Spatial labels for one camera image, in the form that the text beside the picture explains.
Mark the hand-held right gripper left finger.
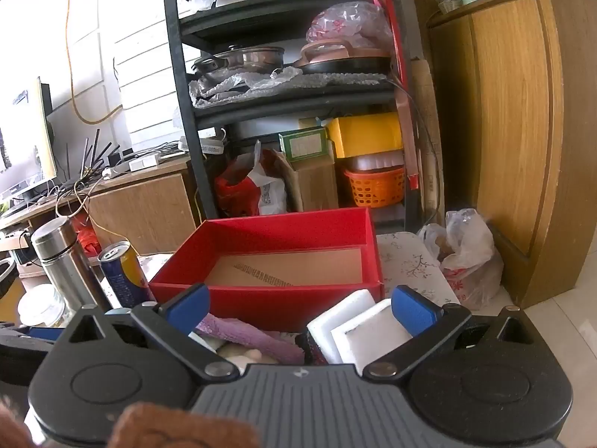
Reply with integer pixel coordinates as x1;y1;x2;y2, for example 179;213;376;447
56;284;241;381

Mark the steel pot with lid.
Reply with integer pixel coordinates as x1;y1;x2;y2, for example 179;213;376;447
192;46;286;80

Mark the clear plastic container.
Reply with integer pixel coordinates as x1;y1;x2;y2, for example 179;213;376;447
345;150;404;173

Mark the glass jar with gold label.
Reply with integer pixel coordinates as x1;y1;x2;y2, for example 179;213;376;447
18;282;71;327

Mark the blue and yellow drink can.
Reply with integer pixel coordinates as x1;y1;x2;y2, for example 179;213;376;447
97;241;157;311

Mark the white printed plastic bag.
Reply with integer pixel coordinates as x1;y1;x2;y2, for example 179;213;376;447
247;140;287;215

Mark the long red board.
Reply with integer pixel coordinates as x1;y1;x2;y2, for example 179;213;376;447
368;0;421;190

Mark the red crumpled bag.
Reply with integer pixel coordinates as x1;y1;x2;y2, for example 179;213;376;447
75;224;101;255

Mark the yellow box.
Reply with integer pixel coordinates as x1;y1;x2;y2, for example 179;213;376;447
326;113;403;158

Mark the white power strip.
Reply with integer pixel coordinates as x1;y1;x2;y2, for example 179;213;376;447
179;135;225;155

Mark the stainless steel thermos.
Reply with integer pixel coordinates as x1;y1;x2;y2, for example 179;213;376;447
30;217;110;313

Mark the brown cardboard box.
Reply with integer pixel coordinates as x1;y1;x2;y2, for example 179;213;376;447
275;149;339;213

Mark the wooden media stand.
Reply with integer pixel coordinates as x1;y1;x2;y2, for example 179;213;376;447
0;156;206;262

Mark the thick white foam block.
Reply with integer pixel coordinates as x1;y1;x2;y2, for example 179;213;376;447
306;289;378;365

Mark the cream plush toy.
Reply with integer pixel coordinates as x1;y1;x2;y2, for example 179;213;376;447
205;338;281;368

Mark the flat screen monitor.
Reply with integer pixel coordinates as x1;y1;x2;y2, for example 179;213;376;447
0;77;59;197

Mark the grey set-top box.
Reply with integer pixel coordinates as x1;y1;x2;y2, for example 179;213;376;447
0;177;40;202

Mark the black metal shelf rack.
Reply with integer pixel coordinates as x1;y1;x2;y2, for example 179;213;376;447
161;0;423;234

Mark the clear crumpled plastic wrap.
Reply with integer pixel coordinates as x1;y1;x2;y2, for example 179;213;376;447
189;66;304;108

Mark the black router with antennas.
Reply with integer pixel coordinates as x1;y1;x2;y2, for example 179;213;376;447
60;128;123;184

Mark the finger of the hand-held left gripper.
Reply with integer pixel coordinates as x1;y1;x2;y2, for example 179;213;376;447
0;321;66;376

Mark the wooden cabinet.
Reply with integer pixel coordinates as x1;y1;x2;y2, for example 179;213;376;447
406;0;597;309

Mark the orange wall cable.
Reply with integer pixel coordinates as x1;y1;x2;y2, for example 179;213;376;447
65;0;124;124

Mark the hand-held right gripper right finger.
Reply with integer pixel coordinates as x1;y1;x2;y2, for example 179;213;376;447
363;284;544;380

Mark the white and red plastic bag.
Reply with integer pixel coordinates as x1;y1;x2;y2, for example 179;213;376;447
417;209;504;309

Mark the purple fleece cloth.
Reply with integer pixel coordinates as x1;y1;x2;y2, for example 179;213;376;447
189;312;306;365

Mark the pink printed plastic bag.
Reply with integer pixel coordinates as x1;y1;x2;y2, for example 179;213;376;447
305;2;393;50

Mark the thin white foam block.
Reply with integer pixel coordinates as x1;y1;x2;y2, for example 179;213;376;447
331;299;413;367

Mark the thin yellow cord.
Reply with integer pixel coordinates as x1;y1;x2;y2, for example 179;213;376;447
55;182;123;244

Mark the white adapter box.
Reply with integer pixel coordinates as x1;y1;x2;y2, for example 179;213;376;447
128;154;159;172

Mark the brown plush toy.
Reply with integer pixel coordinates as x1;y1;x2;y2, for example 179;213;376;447
0;399;259;448

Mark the green box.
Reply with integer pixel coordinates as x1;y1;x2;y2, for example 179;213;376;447
279;127;328;162

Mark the red cardboard box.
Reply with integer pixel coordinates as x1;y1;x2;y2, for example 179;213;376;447
148;208;385;332

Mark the orange plastic basket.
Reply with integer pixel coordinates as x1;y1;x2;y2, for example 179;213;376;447
344;165;406;208

